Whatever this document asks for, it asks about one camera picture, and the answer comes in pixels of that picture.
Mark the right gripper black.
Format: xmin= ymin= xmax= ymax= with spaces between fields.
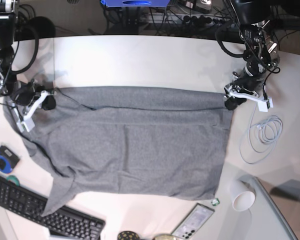
xmin=10 ymin=81 xmax=57 ymax=111

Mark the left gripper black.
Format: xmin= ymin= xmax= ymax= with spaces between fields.
xmin=224 ymin=71 xmax=264 ymax=111

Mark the grey t-shirt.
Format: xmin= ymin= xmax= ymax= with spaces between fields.
xmin=2 ymin=86 xmax=235 ymax=217

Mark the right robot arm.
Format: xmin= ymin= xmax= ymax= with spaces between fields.
xmin=0 ymin=0 xmax=56 ymax=111

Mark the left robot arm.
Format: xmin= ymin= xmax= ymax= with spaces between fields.
xmin=215 ymin=0 xmax=281 ymax=112

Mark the blue black tape measure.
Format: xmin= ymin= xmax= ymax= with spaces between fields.
xmin=0 ymin=145 xmax=20 ymax=174

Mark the green tape roll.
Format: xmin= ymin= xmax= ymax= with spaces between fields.
xmin=6 ymin=175 xmax=20 ymax=187

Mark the white paper cup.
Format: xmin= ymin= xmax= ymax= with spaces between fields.
xmin=228 ymin=180 xmax=256 ymax=212

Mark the small green white chip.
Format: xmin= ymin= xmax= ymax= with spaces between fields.
xmin=210 ymin=198 xmax=221 ymax=207

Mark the blue box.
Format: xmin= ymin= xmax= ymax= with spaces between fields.
xmin=100 ymin=0 xmax=170 ymax=8

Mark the black keyboard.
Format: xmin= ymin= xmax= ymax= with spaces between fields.
xmin=0 ymin=176 xmax=106 ymax=240

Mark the smartphone clear case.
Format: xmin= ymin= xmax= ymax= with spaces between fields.
xmin=171 ymin=203 xmax=215 ymax=240

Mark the gold round tin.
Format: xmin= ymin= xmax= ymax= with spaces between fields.
xmin=152 ymin=233 xmax=176 ymax=240

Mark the black gold dotted lid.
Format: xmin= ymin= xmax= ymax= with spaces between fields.
xmin=117 ymin=231 xmax=141 ymax=240

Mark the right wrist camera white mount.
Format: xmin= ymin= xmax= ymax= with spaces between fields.
xmin=12 ymin=89 xmax=55 ymax=133

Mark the white coiled cable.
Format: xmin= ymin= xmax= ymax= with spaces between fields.
xmin=239 ymin=99 xmax=283 ymax=165

